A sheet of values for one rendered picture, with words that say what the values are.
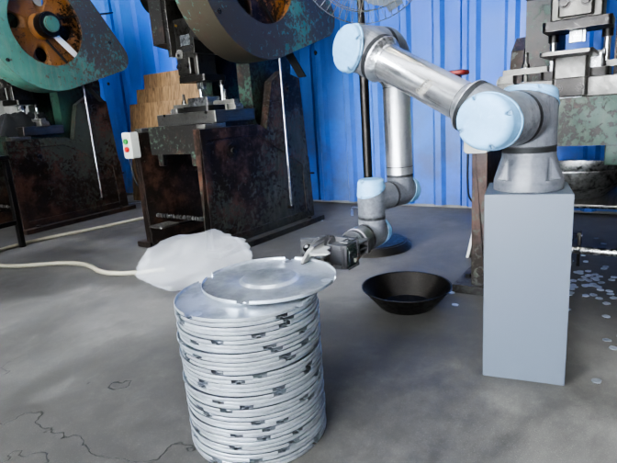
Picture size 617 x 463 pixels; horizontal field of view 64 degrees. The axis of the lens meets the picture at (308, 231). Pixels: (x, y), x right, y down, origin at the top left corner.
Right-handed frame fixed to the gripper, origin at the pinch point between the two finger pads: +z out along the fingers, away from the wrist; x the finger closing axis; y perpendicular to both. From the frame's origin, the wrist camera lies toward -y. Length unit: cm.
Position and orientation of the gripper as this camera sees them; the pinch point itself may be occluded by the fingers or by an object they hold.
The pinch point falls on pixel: (302, 263)
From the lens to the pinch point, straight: 117.1
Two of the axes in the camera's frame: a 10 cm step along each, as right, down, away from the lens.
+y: 8.0, 0.8, -5.9
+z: -5.9, 2.3, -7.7
